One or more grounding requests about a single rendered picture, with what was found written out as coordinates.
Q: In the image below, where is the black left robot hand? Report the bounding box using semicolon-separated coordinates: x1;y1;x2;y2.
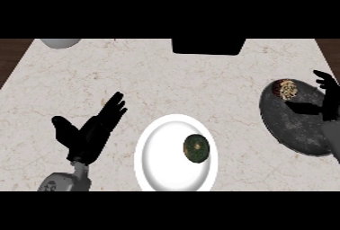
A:
51;91;129;166

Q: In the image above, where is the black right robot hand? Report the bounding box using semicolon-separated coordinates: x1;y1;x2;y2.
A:
284;69;340;122

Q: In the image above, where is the brown and cream cupcake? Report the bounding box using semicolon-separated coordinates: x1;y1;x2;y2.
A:
271;78;299;102

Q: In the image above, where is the dark grey pan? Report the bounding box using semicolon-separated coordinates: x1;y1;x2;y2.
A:
258;78;335;156

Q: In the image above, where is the white oval plate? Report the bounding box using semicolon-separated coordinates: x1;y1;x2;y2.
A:
134;113;219;192

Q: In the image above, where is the dark green cupcake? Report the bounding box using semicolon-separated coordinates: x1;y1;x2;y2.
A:
182;133;212;164

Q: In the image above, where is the pale grey bowl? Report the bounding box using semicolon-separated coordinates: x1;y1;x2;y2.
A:
39;38;83;49

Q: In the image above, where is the black appliance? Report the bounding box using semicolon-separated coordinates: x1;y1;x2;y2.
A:
171;38;247;57

